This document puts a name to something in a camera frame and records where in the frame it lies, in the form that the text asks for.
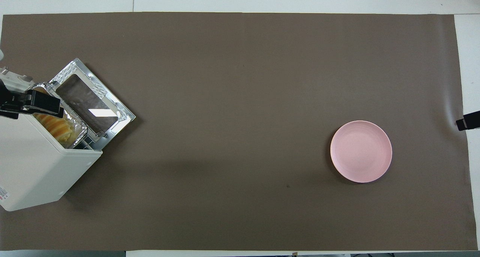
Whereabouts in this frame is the white toaster oven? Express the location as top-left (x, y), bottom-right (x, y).
top-left (0, 67), bottom-right (103, 212)

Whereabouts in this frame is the oven wire rack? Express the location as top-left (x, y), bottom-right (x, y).
top-left (72, 134), bottom-right (95, 151)

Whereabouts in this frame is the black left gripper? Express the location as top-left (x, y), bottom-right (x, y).
top-left (0, 81), bottom-right (65, 119)

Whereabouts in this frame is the brown table mat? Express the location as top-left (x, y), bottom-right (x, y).
top-left (0, 12), bottom-right (479, 251)

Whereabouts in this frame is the aluminium foil tray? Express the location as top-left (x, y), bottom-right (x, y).
top-left (29, 81), bottom-right (89, 149)

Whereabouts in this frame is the sliced golden bread loaf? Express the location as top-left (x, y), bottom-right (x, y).
top-left (33, 86), bottom-right (74, 144)

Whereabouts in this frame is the foil-lined glass oven door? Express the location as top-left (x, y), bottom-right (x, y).
top-left (49, 58), bottom-right (136, 152)

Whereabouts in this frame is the pink round plate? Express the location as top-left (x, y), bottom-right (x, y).
top-left (330, 120), bottom-right (393, 183)

